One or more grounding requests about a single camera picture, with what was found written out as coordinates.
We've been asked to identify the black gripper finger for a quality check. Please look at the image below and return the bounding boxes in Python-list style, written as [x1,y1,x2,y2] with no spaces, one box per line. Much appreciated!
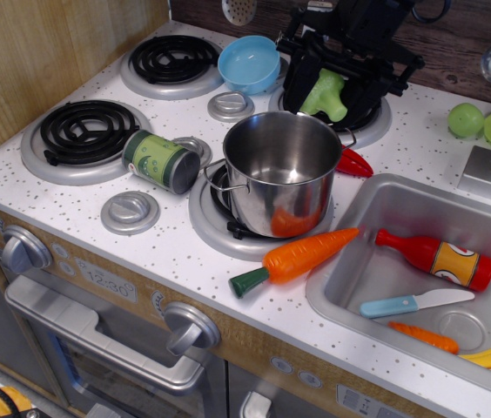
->
[283,45,326,113]
[340,71,396,125]

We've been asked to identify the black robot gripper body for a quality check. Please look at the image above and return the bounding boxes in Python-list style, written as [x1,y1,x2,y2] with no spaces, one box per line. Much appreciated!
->
[277,1,425,95]

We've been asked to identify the light green toy broccoli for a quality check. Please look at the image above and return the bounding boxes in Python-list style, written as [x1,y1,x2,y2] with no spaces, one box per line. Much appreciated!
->
[300,69,347,122]

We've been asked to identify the stainless steel pot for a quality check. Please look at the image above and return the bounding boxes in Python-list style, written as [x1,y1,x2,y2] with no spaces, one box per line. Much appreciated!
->
[203,111,346,239]

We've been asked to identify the hanging metal spatula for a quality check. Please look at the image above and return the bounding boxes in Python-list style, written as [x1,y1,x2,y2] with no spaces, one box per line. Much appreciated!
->
[306,0,333,13]

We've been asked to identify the blue plastic bowl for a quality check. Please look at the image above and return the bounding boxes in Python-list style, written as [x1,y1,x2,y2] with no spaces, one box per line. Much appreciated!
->
[218,36,281,96]

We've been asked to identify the red toy chili pepper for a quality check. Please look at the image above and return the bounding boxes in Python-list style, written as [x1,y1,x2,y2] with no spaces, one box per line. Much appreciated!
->
[336,146,373,178]

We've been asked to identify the back grey stovetop knob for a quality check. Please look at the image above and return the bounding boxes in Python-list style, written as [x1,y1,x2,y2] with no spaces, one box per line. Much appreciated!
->
[207,91,255,123]

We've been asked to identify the grey stovetop knob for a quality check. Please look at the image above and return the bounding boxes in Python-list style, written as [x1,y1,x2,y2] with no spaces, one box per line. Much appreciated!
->
[207,91,255,123]
[100,191,160,236]
[173,137,212,169]

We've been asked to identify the hanging metal skimmer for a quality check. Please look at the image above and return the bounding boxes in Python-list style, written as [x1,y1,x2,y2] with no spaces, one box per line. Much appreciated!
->
[221,0,258,26]

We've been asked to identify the green toy apple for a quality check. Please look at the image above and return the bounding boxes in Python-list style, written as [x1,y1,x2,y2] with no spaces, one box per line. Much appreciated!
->
[447,103,485,138]

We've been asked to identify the back left black burner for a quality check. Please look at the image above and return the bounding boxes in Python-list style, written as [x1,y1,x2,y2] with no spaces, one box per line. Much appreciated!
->
[120,35,223,101]

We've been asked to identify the middle grey stovetop knob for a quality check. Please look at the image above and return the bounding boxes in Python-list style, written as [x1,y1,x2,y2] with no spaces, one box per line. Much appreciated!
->
[173,137,212,169]

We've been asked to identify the large orange toy carrot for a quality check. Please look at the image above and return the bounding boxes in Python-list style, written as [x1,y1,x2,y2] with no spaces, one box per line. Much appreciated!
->
[229,227,360,299]

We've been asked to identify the green toy food can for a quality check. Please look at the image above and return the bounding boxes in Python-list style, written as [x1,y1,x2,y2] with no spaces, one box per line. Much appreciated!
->
[122,130,200,195]

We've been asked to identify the grey plastic sink basin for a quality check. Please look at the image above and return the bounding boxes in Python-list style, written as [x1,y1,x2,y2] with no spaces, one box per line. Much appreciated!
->
[306,174,491,391]

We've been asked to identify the red toy ketchup bottle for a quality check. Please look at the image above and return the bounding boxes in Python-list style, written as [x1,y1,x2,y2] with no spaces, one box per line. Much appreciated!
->
[374,229,491,292]

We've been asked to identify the front grey stovetop knob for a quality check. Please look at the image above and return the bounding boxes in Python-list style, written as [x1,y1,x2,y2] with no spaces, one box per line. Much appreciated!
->
[100,191,160,236]

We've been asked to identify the front left black burner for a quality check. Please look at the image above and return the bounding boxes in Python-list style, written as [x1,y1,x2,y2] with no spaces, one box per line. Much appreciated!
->
[20,100,151,186]

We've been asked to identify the small orange carrot piece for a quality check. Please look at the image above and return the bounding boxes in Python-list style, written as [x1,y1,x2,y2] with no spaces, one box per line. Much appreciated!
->
[387,321,460,354]

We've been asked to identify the right grey oven knob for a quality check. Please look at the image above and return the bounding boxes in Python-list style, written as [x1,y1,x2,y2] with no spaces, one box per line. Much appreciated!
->
[164,301,221,356]

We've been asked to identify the grey oven knob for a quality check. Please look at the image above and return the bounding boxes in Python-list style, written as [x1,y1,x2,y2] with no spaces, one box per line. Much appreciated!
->
[2,225,53,273]
[164,301,221,356]

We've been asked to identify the oven clock display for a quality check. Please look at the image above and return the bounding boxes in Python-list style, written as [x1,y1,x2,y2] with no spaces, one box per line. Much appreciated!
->
[75,258,138,304]

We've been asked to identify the left grey oven knob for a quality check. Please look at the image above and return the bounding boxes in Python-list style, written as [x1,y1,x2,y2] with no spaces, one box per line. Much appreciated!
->
[2,225,53,273]

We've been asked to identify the yellow object bottom left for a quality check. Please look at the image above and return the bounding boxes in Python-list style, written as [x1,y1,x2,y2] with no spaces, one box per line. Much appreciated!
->
[0,387,33,416]

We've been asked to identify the blue handled toy knife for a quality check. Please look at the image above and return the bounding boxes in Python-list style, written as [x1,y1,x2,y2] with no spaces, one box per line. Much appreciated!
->
[359,288,475,319]

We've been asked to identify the grey dishwasher handle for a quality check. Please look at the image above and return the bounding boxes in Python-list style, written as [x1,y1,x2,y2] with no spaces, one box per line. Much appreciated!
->
[239,391,272,418]

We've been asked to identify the grey oven door handle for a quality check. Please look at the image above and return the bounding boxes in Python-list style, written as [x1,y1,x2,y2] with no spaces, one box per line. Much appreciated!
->
[5,276,205,395]

